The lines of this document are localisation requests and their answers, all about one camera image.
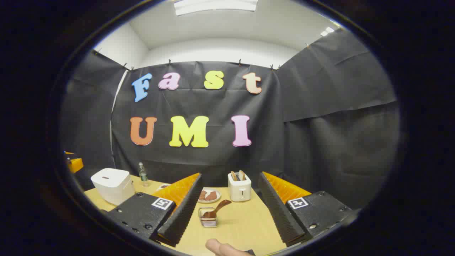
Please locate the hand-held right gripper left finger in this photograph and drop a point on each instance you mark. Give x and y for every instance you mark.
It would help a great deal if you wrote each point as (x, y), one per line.
(185, 209)

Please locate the ceiling light panel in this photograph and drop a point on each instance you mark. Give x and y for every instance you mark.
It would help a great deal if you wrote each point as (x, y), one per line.
(327, 31)
(215, 5)

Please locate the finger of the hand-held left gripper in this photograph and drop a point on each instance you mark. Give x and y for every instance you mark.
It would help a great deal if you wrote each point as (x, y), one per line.
(74, 164)

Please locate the brown wooden spoon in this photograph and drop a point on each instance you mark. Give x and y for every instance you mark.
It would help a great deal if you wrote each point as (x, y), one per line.
(222, 204)

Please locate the clear water bottle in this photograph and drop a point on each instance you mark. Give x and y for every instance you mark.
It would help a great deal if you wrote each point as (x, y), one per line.
(143, 176)

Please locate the white round plate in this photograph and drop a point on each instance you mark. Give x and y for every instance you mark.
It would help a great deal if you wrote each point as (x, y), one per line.
(218, 195)

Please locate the white toaster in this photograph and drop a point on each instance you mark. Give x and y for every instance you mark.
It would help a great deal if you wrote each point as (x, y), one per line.
(240, 190)

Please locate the brown meat piece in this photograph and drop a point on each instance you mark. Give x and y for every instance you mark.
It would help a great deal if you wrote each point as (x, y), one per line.
(202, 195)
(212, 196)

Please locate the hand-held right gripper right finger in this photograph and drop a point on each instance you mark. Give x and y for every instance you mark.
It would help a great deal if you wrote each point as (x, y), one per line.
(275, 209)

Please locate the toast slice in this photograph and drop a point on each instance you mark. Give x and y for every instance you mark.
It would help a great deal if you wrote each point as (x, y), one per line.
(233, 176)
(242, 175)

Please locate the white rice cooker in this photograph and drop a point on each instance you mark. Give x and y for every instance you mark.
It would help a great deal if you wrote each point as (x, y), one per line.
(112, 185)

